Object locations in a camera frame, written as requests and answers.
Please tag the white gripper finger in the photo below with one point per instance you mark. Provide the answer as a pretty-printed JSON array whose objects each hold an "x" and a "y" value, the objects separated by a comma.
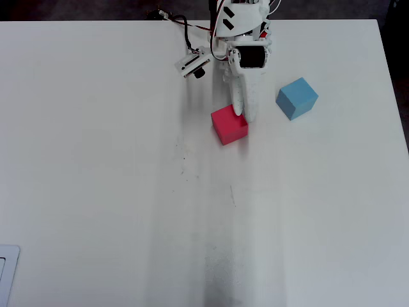
[
  {"x": 237, "y": 92},
  {"x": 253, "y": 96}
]

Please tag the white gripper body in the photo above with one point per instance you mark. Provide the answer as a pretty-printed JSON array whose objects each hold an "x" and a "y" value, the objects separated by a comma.
[{"x": 252, "y": 57}]

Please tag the blue foam cube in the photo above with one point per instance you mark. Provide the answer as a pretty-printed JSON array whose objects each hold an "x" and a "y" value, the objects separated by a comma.
[{"x": 297, "y": 97}]

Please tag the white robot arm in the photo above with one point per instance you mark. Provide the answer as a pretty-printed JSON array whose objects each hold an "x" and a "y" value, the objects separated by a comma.
[{"x": 243, "y": 16}]

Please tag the red foam cube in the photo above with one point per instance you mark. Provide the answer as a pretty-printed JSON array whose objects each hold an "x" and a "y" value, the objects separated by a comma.
[{"x": 228, "y": 123}]

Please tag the silver laptop corner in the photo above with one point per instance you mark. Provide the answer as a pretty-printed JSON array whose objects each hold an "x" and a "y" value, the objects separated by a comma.
[{"x": 8, "y": 275}]

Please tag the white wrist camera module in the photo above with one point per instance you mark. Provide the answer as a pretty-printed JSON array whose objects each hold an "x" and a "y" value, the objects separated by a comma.
[{"x": 193, "y": 64}]

